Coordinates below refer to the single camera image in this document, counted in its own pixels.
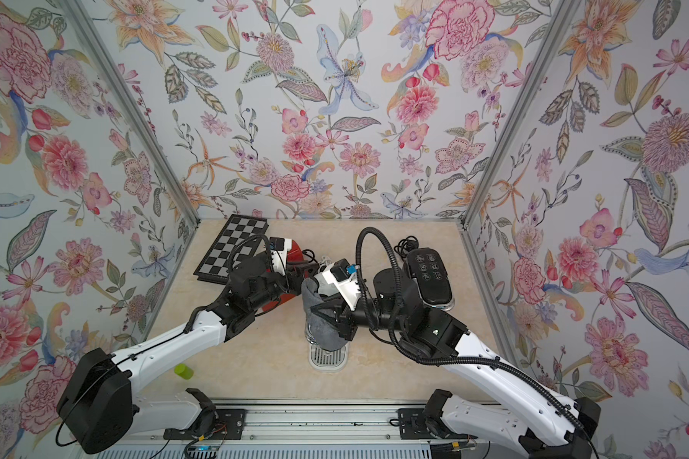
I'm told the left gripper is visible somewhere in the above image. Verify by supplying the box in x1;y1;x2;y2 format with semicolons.
248;262;321;313

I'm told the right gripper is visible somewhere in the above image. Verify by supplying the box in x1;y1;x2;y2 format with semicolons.
316;295;413;344

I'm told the grey cleaning cloth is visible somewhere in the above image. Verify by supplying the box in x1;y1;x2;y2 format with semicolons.
302;278;346;352

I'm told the red coffee machine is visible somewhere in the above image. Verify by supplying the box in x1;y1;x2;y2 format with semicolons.
258;239;319;316

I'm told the white coffee machine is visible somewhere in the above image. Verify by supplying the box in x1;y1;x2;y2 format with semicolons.
300;269;351;371

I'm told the black coffee machine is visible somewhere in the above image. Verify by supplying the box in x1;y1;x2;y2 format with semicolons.
405;248;455;311

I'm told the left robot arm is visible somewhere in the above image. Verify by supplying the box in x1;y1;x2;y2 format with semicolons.
57;254;314;454

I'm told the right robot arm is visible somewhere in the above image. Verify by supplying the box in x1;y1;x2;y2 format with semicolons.
312;267;600;458

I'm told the black white chessboard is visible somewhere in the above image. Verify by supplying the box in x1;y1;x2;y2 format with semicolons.
193;214;269;285

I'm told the green cylinder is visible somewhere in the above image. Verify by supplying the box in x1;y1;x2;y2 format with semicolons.
173;363;194;381

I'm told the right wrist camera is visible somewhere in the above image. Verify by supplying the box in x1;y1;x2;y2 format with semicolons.
325;258;362;311

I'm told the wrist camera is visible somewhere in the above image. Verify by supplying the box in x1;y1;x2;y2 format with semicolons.
325;258;362;311
268;237;293;275

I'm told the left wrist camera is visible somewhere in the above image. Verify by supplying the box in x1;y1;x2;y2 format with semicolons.
268;237;293;275

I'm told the black machine power cord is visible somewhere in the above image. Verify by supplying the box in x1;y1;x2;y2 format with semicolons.
392;236;420;259

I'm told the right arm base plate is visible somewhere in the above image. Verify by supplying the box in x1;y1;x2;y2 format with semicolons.
395;409;474;441

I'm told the aluminium rail frame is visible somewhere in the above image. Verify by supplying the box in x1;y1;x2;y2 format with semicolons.
68;398;529;459

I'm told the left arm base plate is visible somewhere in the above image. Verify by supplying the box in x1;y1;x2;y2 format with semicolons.
163;409;247;441

